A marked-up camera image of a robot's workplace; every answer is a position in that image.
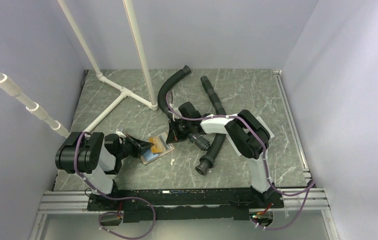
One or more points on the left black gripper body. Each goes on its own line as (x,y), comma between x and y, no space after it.
(127,148)

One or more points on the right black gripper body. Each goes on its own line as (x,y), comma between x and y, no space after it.
(179,129)

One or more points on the tan leather card holder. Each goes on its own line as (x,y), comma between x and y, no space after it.
(148,157)

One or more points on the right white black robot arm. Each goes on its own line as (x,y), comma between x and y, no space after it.
(248,135)

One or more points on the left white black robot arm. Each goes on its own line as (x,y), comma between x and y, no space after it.
(94,157)

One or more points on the clear plastic card tray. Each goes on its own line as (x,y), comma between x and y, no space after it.
(262,122)

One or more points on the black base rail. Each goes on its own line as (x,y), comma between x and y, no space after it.
(186,204)

